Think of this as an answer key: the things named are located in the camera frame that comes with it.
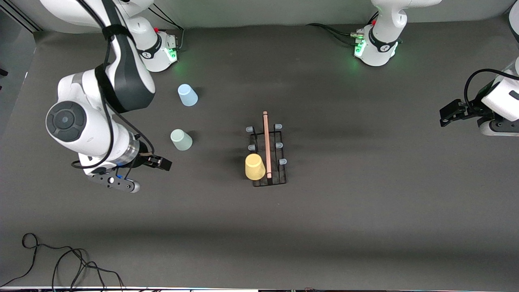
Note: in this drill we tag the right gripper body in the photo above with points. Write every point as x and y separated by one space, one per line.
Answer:
142 160

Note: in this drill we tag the mint green plastic cup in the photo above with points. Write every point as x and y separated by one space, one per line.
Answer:
181 140

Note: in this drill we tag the yellow plastic cup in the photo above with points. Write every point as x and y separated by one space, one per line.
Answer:
255 168

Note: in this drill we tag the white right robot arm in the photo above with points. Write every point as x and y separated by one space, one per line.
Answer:
93 125

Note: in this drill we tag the light blue plastic cup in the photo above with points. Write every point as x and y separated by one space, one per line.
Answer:
187 95

